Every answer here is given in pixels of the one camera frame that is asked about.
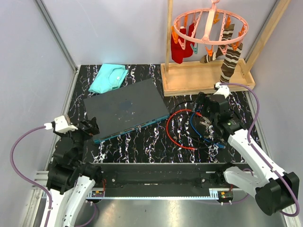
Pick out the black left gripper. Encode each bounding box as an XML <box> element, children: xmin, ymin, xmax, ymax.
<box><xmin>54</xmin><ymin>116</ymin><xmax>99</xmax><ymax>164</ymax></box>

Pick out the red cable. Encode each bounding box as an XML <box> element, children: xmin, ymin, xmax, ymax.
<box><xmin>166</xmin><ymin>108</ymin><xmax>202</xmax><ymax>150</ymax></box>

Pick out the dark grey network switch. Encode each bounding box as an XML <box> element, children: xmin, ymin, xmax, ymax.
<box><xmin>84</xmin><ymin>79</ymin><xmax>169</xmax><ymax>143</ymax></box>

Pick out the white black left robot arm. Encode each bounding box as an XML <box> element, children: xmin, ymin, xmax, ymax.
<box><xmin>41</xmin><ymin>115</ymin><xmax>102</xmax><ymax>227</ymax></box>

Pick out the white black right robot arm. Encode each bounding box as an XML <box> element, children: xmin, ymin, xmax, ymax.
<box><xmin>193</xmin><ymin>92</ymin><xmax>300</xmax><ymax>217</ymax></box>

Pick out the wooden rack with tray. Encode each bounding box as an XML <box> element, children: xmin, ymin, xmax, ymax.
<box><xmin>160</xmin><ymin>0</ymin><xmax>290</xmax><ymax>96</ymax></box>

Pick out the brown striped sock long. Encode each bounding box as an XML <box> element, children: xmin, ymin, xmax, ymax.
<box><xmin>220</xmin><ymin>43</ymin><xmax>243</xmax><ymax>83</ymax></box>

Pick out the folded teal cloth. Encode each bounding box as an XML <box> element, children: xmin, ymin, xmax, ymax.
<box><xmin>89</xmin><ymin>64</ymin><xmax>128</xmax><ymax>94</ymax></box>

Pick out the red sock right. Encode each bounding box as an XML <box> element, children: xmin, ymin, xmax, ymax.
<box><xmin>183</xmin><ymin>23</ymin><xmax>195</xmax><ymax>58</ymax></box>

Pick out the red sock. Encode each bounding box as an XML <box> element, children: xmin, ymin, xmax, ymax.
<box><xmin>183</xmin><ymin>23</ymin><xmax>195</xmax><ymax>58</ymax></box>
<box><xmin>170</xmin><ymin>26</ymin><xmax>184</xmax><ymax>64</ymax></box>

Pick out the red sock left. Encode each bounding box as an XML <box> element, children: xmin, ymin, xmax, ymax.
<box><xmin>170</xmin><ymin>26</ymin><xmax>184</xmax><ymax>64</ymax></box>

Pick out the brown striped sock rear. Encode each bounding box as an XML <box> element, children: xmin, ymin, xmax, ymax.
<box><xmin>200</xmin><ymin>24</ymin><xmax>235</xmax><ymax>63</ymax></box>

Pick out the pink round clip hanger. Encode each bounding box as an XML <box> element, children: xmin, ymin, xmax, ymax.
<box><xmin>172</xmin><ymin>0</ymin><xmax>249</xmax><ymax>56</ymax></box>

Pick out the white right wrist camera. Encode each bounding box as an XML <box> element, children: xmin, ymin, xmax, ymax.
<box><xmin>214</xmin><ymin>82</ymin><xmax>230</xmax><ymax>98</ymax></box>

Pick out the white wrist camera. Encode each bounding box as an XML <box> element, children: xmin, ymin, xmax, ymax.
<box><xmin>214</xmin><ymin>82</ymin><xmax>230</xmax><ymax>98</ymax></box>
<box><xmin>44</xmin><ymin>115</ymin><xmax>78</xmax><ymax>133</ymax></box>

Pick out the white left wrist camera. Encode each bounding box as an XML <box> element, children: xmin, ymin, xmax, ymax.
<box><xmin>44</xmin><ymin>115</ymin><xmax>78</xmax><ymax>133</ymax></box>

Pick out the blue cable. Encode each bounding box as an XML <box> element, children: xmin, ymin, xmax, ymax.
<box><xmin>189</xmin><ymin>112</ymin><xmax>225</xmax><ymax>148</ymax></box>

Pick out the black cable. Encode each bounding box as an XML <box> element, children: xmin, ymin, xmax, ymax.
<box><xmin>172</xmin><ymin>101</ymin><xmax>228</xmax><ymax>149</ymax></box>

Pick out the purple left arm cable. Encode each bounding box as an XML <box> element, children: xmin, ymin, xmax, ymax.
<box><xmin>10</xmin><ymin>125</ymin><xmax>53</xmax><ymax>227</ymax></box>

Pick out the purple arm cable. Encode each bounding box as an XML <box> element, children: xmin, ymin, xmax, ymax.
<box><xmin>220</xmin><ymin>82</ymin><xmax>299</xmax><ymax>217</ymax></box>
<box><xmin>10</xmin><ymin>125</ymin><xmax>53</xmax><ymax>227</ymax></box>

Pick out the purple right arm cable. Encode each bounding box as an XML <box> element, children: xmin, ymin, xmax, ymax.
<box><xmin>220</xmin><ymin>82</ymin><xmax>299</xmax><ymax>217</ymax></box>

